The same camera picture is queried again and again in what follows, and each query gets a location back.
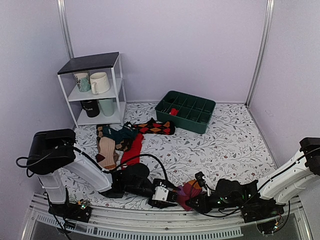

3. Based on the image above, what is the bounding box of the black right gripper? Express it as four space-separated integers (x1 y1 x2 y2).
187 193 242 215

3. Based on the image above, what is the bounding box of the maroon striped sock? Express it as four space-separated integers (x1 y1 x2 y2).
175 179 203 212

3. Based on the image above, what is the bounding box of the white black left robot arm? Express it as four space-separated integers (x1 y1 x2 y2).
26 128 178 217

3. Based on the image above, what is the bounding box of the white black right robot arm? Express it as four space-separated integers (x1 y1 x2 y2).
186 137 320 218

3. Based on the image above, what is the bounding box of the black red argyle sock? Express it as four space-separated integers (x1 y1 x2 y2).
133 118 176 135

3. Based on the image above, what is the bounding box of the beige brown argyle sock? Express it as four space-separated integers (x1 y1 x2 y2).
95 124 133 170

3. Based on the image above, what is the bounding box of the green divided organizer bin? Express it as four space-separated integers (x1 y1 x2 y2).
155 90 216 134

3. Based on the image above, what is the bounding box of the dark teal sock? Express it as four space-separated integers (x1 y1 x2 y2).
102 122 139 145

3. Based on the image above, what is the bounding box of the red rolled sock in bin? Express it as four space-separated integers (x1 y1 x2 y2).
169 108 179 116

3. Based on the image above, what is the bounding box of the mint green mug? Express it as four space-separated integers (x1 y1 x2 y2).
98 98 114 117

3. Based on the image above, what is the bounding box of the black mug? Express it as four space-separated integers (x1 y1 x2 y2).
80 99 100 118

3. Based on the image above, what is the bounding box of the cream white mug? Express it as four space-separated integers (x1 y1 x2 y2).
90 72 110 95

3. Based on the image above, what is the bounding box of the white shelf with black top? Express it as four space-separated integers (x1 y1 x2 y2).
57 52 127 127

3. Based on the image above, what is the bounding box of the teal patterned mug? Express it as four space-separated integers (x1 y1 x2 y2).
73 71 91 93

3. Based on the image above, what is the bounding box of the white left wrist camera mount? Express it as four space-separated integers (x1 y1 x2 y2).
152 186 169 201

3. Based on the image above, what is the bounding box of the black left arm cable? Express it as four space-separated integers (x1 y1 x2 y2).
102 153 171 188

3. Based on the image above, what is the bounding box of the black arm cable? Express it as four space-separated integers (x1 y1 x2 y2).
188 183 251 218
102 153 171 188

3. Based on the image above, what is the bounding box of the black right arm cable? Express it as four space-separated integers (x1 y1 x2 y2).
188 183 251 218

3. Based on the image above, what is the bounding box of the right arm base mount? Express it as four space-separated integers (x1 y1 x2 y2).
241 199 291 236

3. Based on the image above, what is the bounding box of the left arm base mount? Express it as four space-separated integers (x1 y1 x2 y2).
48 201 92 223

